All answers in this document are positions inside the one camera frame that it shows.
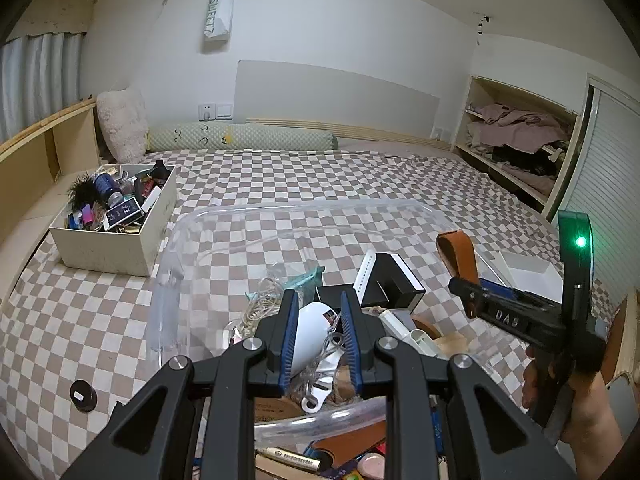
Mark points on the white open tray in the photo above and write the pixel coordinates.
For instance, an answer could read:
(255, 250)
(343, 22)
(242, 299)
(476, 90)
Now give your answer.
(530, 270)

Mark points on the light wooden board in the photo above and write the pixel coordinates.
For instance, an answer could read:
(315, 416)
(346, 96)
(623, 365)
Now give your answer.
(625, 340)

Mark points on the pile of pink clothes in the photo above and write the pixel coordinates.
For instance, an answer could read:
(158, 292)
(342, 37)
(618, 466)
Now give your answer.
(520, 127)

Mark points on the person's right hand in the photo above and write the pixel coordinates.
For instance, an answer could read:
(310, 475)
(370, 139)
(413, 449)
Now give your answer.
(590, 410)

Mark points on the wooden bed frame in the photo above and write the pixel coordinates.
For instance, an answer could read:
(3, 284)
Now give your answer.
(380, 136)

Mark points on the dark box with white label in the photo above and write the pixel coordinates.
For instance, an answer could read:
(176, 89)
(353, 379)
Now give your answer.
(122, 210)

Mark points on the open wardrobe shelf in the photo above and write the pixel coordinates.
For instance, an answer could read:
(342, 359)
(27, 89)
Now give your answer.
(467, 125)

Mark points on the grey curtain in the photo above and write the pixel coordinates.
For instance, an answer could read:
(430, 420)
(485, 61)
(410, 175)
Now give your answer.
(40, 80)

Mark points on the blue jar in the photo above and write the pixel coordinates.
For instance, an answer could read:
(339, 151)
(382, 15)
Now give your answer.
(105, 182)

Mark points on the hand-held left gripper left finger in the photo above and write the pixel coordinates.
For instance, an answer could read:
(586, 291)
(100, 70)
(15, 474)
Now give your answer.
(289, 340)

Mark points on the fluffy white pillow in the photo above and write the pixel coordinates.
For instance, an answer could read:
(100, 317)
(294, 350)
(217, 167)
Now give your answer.
(120, 125)

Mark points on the clear plastic container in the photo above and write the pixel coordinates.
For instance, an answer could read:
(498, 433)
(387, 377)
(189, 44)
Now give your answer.
(300, 208)

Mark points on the black feather puff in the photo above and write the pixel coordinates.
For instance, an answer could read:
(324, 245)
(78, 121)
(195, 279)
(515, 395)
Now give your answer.
(82, 190)

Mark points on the beige curtain pelmet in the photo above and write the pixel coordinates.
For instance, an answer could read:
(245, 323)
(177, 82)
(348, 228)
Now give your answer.
(55, 10)

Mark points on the green bolster pillow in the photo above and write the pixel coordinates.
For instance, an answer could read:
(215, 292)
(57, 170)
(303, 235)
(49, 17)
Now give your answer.
(240, 136)

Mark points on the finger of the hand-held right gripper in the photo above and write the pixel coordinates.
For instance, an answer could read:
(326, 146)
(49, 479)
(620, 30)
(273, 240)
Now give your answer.
(505, 291)
(500, 316)

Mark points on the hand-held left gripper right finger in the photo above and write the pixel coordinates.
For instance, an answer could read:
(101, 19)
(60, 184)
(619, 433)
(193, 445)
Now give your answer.
(350, 340)

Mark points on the white sliding door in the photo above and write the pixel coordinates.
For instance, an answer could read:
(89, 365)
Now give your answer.
(607, 185)

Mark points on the black bottle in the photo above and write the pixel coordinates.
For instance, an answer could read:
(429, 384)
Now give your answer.
(159, 167)

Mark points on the person's right forearm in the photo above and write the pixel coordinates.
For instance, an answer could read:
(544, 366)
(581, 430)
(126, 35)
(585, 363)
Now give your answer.
(600, 460)

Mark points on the brown leather piece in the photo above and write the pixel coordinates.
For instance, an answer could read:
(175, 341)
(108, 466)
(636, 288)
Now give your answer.
(350, 442)

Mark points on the beige storage box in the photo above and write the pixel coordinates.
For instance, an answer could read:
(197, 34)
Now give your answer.
(115, 250)

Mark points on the silver carabiner clip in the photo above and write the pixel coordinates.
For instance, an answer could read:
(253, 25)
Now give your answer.
(314, 401)

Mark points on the white rectangular device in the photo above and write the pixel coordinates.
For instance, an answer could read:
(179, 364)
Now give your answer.
(407, 327)

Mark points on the checkered blanket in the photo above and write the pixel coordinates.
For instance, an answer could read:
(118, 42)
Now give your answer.
(75, 310)

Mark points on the wooden bedside shelf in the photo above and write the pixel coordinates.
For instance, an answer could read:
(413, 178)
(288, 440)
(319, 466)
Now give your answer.
(30, 160)

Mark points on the pink round case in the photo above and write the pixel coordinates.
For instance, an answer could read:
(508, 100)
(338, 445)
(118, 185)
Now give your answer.
(372, 466)

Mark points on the small black round cap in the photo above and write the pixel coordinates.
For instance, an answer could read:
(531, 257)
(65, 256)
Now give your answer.
(82, 395)

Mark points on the white rounded device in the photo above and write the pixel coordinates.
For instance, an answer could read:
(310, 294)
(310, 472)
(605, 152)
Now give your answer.
(312, 327)

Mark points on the black box with white side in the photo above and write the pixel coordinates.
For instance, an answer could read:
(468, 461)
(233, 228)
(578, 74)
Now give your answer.
(395, 280)

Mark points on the white hanging wall bag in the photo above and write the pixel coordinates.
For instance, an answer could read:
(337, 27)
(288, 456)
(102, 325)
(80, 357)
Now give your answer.
(217, 10)

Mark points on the marker pen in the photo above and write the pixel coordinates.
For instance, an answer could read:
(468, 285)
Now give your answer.
(290, 457)

